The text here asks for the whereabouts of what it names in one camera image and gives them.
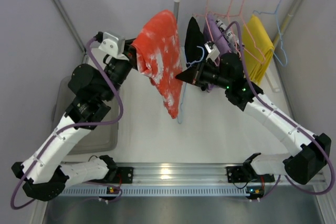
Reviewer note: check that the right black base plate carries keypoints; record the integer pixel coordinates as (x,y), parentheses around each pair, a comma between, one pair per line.
(238,174)

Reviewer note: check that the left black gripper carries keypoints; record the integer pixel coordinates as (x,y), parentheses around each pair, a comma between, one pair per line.
(132,54)

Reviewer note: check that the yellow trousers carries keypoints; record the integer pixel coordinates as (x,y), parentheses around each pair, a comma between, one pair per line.
(256,71)

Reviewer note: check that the pink hanger with patterned trousers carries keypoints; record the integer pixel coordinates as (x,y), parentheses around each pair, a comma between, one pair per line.
(227,16)

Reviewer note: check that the aluminium mounting rail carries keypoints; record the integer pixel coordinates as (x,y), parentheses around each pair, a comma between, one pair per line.
(145,174)

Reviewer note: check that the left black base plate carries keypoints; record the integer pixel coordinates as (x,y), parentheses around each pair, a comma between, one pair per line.
(121,175)

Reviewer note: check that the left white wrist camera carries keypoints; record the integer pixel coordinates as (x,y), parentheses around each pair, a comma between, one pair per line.
(113,45)

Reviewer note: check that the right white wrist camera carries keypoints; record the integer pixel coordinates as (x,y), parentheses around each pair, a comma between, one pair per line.
(212,51)

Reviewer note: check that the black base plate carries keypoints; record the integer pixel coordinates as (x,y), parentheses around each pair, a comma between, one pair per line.
(238,174)
(121,175)

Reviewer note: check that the empty light blue hanger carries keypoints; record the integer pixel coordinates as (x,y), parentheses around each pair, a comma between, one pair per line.
(284,59)

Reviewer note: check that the light blue wire hanger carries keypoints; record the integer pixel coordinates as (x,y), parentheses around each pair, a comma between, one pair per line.
(188,64)

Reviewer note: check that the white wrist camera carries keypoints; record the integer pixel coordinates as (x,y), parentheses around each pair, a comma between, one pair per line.
(212,51)
(113,45)

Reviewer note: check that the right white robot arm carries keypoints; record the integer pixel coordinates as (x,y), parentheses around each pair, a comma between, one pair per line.
(307,153)

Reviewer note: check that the purple trousers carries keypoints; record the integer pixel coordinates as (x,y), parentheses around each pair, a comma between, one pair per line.
(219,40)

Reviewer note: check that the orange white patterned trousers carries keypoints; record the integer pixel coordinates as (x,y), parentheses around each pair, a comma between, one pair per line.
(158,57)

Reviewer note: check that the black white patterned trousers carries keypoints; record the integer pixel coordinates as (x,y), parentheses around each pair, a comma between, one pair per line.
(230,37)

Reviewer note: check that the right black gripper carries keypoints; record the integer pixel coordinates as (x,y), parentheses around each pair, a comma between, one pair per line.
(197,75)

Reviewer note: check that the pink hanger with yellow trousers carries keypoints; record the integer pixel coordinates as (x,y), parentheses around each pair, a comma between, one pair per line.
(261,61)

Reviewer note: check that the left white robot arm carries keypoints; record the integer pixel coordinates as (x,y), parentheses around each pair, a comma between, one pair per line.
(97,102)

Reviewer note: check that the slotted grey cable duct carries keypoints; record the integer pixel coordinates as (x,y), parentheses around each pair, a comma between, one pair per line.
(153,191)

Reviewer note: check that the translucent grey plastic bin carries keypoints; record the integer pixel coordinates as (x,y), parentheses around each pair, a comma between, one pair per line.
(101,139)

